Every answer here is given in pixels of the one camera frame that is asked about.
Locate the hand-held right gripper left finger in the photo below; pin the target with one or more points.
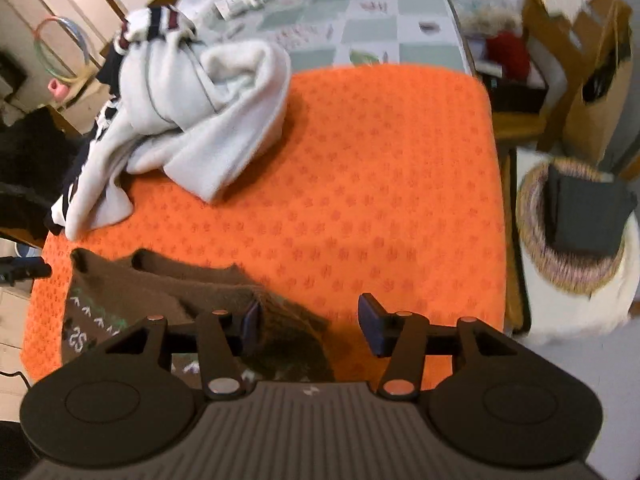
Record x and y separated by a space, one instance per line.
251 321

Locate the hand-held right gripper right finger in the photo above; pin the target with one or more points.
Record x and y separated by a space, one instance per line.
371 322

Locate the brown patterned knit sweater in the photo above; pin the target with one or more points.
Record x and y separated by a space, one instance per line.
280 325

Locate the white fleece striped garment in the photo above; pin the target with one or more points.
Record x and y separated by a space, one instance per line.
200 110

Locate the orange patterned blanket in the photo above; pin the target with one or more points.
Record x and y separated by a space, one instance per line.
375 200

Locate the round woven stool cushion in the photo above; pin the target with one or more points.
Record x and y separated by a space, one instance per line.
535 240

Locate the white round stool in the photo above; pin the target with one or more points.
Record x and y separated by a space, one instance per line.
565 315

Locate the dark grey folded cloth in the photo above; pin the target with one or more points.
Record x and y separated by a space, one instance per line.
585 210

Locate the black cloth pile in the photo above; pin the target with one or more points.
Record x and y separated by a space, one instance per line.
30 170

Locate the checkered floral tablecloth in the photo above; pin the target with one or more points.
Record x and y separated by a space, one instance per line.
370 25

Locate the red plush toy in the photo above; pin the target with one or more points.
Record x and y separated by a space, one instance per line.
509 52

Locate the colourful hula hoop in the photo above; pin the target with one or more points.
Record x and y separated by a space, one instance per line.
50 60

